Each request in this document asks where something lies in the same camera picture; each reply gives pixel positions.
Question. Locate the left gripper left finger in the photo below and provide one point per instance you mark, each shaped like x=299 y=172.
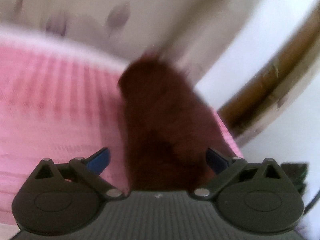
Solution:
x=89 y=170

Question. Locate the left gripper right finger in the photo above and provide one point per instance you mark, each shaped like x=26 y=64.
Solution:
x=226 y=169

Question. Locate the dark red knitted garment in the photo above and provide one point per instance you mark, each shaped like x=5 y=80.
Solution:
x=169 y=128

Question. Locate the pink white checked bedsheet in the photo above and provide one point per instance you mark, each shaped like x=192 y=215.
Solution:
x=59 y=100

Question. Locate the beige leaf-patterned curtain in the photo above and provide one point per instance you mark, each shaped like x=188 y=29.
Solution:
x=192 y=33

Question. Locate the brown wooden frame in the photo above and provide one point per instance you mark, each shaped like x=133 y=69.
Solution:
x=277 y=85

